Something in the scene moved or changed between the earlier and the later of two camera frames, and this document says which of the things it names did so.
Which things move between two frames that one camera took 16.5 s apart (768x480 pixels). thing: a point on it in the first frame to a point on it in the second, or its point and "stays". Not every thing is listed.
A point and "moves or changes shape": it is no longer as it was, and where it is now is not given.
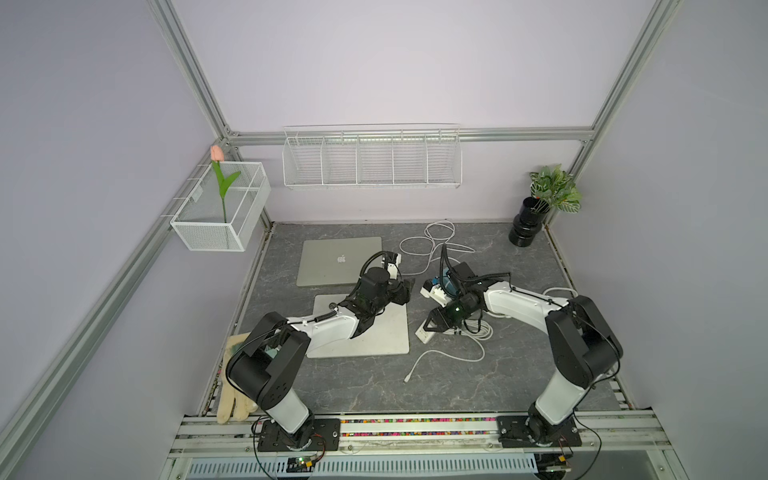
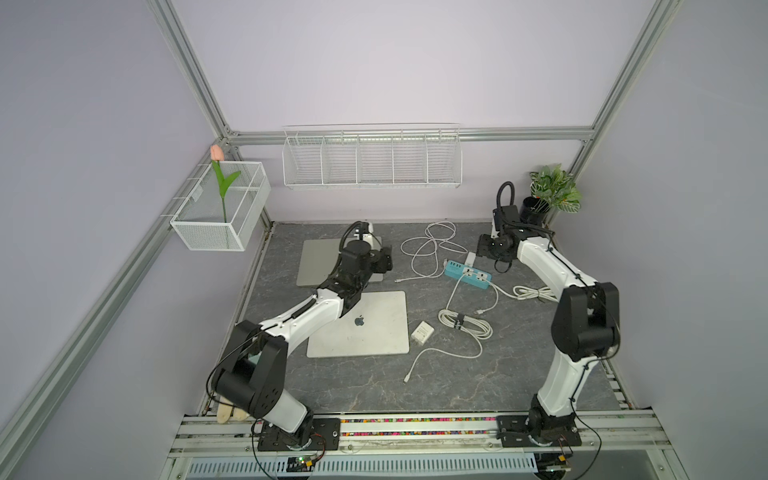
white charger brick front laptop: x=423 y=334 stays
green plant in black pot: x=552 y=188 stays
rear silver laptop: x=337 y=261 stays
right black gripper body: x=449 y=313 to x=490 y=247
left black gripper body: x=398 y=294 to x=377 y=263
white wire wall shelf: x=372 y=156 stays
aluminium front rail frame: x=640 y=436 stays
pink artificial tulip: x=217 y=155 stays
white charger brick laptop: x=433 y=292 moves or changes shape
